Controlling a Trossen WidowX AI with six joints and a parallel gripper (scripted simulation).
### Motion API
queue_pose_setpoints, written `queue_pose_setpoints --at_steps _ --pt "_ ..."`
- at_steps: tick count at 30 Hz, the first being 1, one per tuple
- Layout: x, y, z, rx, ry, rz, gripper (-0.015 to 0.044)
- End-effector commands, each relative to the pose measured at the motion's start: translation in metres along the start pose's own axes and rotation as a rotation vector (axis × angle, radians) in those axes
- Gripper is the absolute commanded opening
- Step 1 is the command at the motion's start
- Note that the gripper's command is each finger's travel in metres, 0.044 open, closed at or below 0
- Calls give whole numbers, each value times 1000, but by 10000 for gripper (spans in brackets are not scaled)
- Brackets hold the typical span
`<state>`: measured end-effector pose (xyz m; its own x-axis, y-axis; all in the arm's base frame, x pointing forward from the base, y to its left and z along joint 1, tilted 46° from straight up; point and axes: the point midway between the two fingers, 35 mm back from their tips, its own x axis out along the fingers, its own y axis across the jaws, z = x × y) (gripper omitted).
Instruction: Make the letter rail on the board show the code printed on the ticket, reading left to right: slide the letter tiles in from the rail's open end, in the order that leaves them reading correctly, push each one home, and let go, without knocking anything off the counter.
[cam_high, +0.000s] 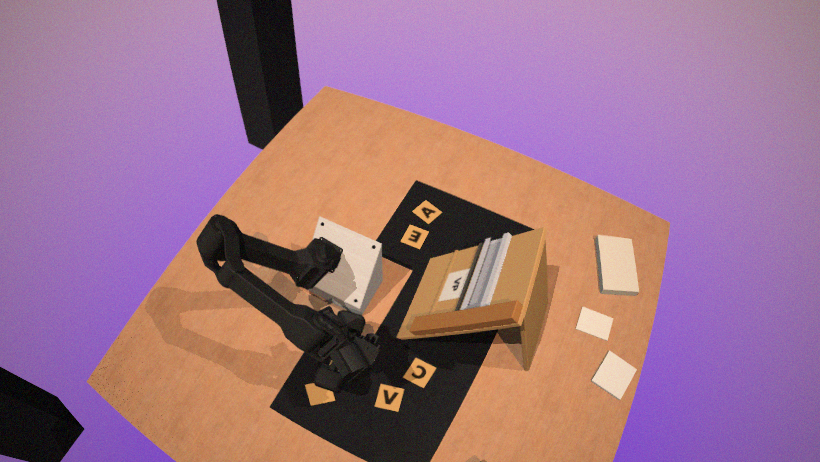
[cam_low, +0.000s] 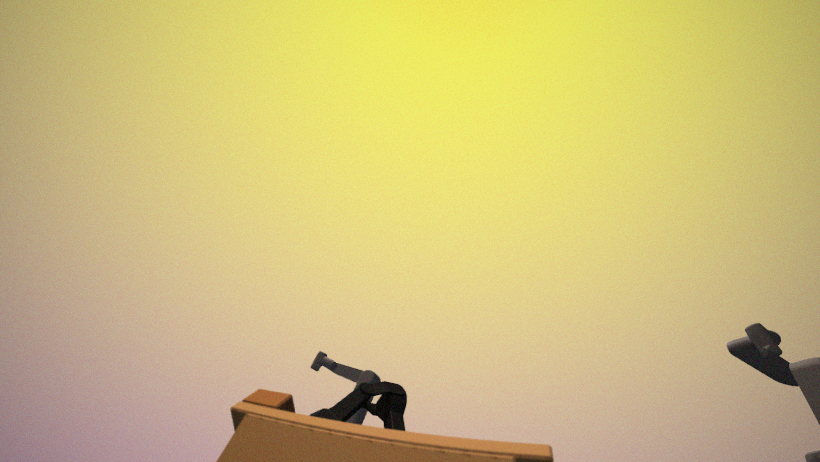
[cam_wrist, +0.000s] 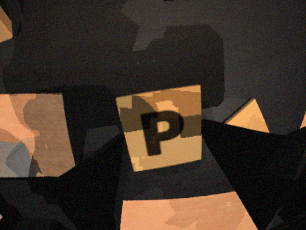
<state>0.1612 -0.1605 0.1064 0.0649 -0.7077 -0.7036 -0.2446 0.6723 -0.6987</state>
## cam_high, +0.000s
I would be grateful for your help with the white paper ticket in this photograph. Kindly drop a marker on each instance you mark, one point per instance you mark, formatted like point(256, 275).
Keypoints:
point(454, 285)

